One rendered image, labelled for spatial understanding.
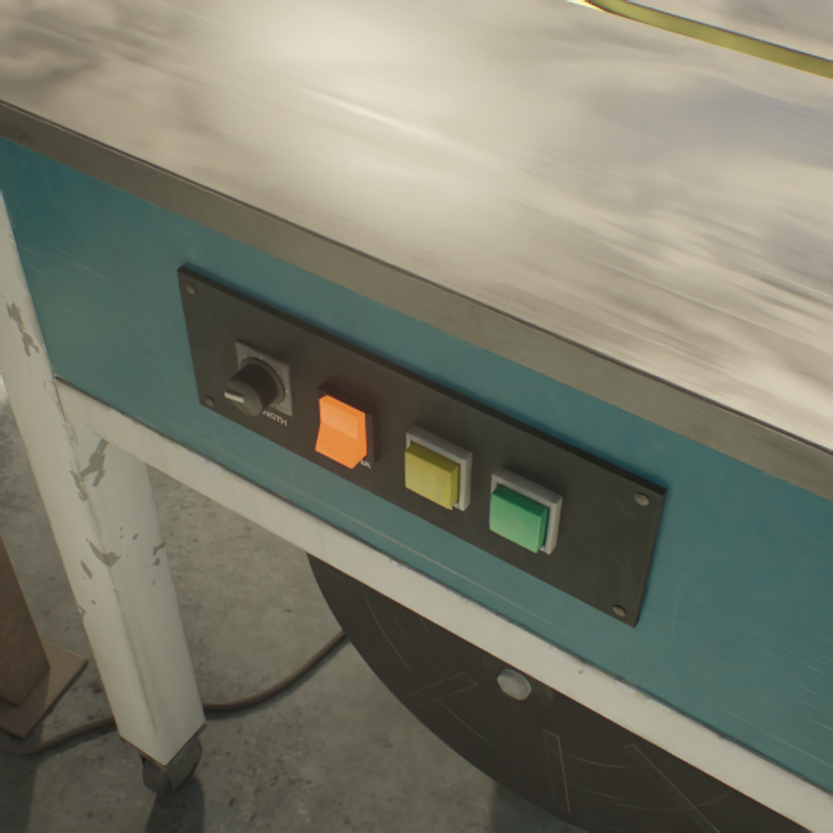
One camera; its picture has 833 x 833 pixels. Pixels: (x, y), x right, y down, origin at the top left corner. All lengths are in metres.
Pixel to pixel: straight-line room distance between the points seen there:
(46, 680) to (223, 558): 0.22
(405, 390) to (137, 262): 0.16
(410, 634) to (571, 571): 0.48
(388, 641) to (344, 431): 0.51
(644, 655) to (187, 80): 0.34
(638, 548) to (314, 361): 0.17
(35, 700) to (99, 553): 0.42
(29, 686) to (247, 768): 0.23
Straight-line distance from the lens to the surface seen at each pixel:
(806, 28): 0.68
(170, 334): 0.63
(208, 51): 0.64
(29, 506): 1.43
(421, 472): 0.53
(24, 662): 1.24
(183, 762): 1.14
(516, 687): 0.90
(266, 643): 1.26
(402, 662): 1.06
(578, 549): 0.53
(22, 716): 1.26
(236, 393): 0.58
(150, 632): 0.96
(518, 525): 0.52
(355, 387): 0.54
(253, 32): 0.65
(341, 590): 1.04
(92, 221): 0.62
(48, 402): 0.77
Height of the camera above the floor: 1.03
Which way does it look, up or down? 45 degrees down
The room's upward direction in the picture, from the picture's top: straight up
